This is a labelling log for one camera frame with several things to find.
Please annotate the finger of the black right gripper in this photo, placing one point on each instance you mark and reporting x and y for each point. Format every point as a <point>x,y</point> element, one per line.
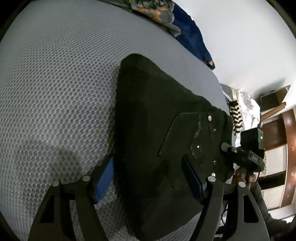
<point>199,136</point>

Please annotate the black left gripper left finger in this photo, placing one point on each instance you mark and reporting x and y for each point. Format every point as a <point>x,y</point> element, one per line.
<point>53,220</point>

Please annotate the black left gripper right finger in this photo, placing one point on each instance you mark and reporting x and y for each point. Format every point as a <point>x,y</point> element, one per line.
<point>229,211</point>

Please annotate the black pants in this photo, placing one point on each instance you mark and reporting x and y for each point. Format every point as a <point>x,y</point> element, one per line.
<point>147,102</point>

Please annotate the dark sleeved right forearm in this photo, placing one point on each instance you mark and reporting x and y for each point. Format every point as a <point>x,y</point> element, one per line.
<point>277,229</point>

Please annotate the right hand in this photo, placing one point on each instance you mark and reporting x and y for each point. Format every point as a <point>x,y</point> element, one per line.
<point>240,175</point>

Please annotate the white wicker drawer basket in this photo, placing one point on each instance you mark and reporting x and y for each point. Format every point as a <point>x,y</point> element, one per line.
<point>275,161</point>

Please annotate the black white striped cloth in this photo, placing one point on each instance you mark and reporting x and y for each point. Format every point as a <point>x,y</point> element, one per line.
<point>235,113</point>

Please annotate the lower white wicker basket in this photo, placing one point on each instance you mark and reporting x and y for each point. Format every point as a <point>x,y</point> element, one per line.
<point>273,196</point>

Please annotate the brown wooden cabinet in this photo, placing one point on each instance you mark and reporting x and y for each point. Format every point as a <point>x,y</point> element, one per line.
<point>278,178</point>

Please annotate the white patterned cloth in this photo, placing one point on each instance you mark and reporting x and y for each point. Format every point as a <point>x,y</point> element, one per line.
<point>249,108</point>

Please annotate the blue floral blanket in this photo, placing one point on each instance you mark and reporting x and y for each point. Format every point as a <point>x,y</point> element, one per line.
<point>171,16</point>

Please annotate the grey mesh mattress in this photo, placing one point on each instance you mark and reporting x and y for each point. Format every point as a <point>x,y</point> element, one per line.
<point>59,66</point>

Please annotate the dark picture frame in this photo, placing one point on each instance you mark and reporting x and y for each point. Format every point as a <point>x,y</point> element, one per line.
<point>273,99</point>

